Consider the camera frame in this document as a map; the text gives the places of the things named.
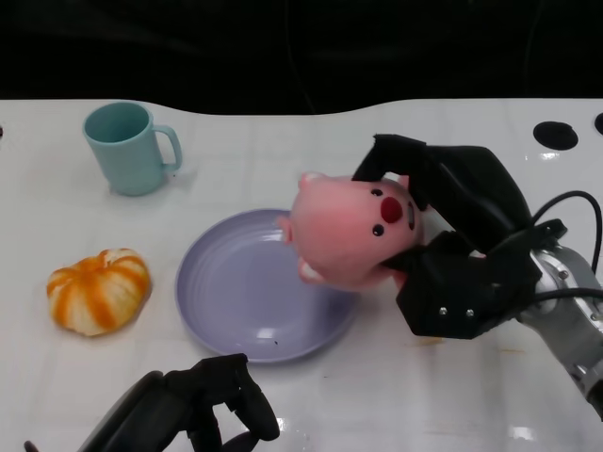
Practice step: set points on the teal plastic mug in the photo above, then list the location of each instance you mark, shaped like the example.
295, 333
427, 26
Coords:
125, 153

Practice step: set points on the lavender plastic plate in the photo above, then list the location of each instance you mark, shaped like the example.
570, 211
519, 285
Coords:
235, 301

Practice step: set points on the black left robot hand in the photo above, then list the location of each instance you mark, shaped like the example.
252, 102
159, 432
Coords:
165, 409

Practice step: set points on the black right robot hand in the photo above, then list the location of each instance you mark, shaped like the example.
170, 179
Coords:
471, 202

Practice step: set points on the orange white striped pumpkin toy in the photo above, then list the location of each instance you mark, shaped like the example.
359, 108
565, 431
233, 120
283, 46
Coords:
96, 294

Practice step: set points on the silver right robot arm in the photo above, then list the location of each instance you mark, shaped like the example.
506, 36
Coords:
572, 301

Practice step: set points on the pink plush beaver doll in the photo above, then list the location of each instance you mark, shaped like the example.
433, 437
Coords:
339, 230

